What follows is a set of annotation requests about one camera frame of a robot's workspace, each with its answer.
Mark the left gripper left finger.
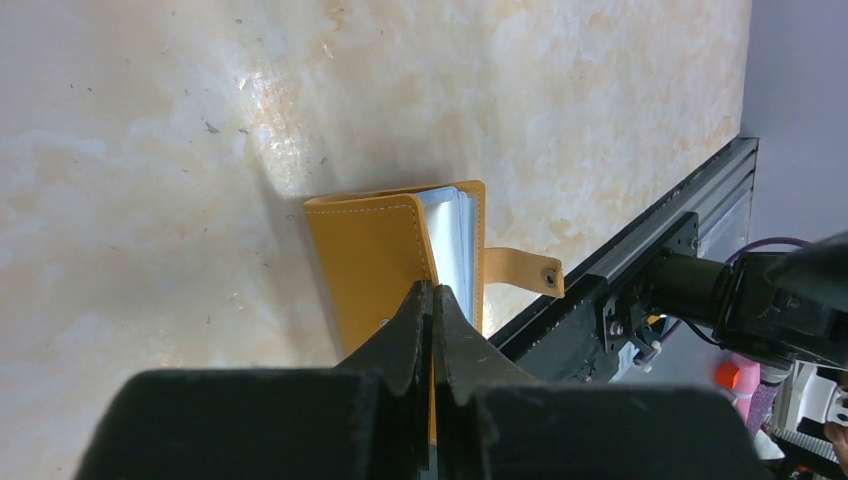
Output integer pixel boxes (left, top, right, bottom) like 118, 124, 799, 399
76, 282, 434, 479

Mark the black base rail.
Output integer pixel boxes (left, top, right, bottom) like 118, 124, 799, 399
489, 137, 760, 383

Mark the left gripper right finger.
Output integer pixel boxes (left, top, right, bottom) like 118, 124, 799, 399
433, 286, 769, 479

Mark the pink bottle orange cap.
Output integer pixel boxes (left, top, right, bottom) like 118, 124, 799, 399
713, 353, 761, 422

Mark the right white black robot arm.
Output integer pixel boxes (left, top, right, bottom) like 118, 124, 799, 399
596, 233, 847, 370

